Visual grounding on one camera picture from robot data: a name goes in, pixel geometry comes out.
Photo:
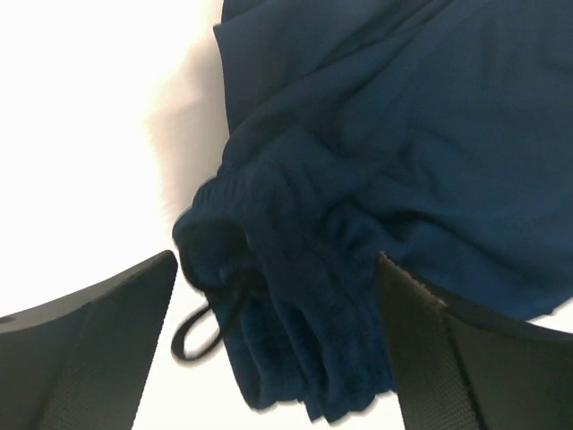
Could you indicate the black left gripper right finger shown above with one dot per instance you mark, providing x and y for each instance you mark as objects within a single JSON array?
[{"x": 459, "y": 365}]

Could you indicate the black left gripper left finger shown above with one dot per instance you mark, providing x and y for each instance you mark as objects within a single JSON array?
[{"x": 81, "y": 362}]

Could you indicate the navy blue shorts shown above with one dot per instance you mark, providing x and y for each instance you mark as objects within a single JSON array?
[{"x": 437, "y": 132}]

